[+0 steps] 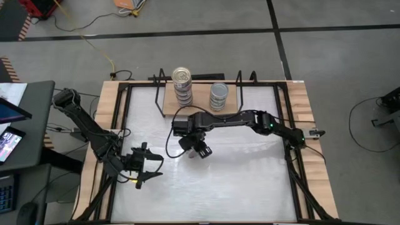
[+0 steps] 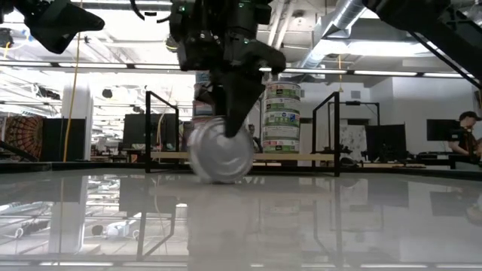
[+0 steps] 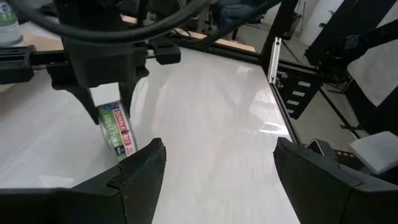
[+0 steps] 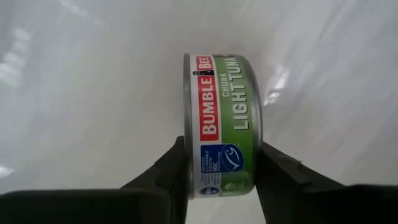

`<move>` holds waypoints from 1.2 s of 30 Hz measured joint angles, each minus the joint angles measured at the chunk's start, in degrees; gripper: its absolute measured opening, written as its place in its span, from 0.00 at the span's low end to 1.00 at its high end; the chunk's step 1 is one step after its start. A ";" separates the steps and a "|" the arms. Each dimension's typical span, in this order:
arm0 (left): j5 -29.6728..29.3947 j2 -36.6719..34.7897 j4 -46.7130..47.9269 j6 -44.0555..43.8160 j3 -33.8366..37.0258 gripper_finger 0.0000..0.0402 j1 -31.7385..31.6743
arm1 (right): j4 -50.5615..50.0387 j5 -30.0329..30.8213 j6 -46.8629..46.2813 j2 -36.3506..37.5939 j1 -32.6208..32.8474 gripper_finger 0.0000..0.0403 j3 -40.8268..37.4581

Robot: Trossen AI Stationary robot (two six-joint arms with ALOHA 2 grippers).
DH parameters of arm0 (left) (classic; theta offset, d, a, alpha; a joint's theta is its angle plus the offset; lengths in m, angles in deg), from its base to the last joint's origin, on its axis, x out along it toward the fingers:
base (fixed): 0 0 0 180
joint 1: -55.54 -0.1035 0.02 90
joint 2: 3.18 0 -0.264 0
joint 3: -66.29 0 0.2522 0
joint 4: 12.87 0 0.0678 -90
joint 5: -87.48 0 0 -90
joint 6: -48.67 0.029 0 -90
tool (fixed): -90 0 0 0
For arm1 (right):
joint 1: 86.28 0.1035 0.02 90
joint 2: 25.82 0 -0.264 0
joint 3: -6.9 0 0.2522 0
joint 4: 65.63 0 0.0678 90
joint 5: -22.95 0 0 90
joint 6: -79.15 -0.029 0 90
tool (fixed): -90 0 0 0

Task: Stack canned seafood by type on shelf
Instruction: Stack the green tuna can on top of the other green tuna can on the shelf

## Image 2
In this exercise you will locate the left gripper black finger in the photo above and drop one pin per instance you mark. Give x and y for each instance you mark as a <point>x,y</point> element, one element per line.
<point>64,26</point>

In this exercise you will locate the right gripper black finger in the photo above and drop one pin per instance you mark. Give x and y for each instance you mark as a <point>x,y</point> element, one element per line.
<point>217,94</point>
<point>241,98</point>

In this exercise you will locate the LED light bar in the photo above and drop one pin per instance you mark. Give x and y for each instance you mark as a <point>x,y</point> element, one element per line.
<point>94,65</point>

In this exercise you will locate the round ceiling sensor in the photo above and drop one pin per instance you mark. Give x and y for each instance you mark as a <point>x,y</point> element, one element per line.
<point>299,19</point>

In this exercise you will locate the black round ceiling device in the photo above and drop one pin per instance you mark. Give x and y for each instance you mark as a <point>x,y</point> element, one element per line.
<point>107,93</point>

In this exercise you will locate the black monitor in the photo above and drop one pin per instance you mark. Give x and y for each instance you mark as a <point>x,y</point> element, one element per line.
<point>437,130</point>
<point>64,135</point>
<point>135,128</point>
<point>386,139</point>

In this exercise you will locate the white patterned cloth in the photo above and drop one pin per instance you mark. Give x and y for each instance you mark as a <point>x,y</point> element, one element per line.
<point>354,141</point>

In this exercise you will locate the white glossy table sheet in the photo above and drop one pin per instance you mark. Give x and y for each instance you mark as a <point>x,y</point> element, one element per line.
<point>263,226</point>

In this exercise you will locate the black background rig frame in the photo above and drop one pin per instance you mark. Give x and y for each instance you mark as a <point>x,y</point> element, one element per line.
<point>354,102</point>

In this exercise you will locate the patterned wall tapestry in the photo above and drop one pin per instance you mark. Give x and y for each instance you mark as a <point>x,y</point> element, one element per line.
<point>24,133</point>

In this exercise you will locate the silver ventilation duct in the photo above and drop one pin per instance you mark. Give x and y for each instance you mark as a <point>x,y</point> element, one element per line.
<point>339,19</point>

